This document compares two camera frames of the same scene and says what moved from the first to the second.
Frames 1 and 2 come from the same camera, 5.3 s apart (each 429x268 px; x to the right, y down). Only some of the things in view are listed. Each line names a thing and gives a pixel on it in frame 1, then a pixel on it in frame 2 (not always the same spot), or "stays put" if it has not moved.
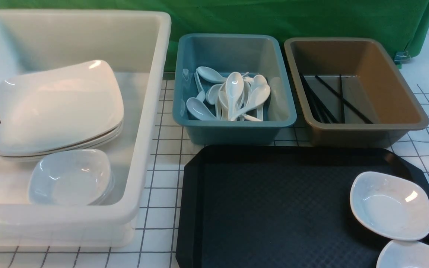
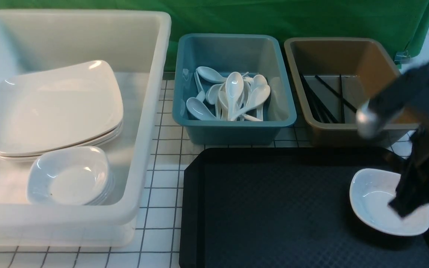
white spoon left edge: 201,95 stays put
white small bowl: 412,254 to 76,176
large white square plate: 79,107 stays put
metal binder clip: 402,57 stays put
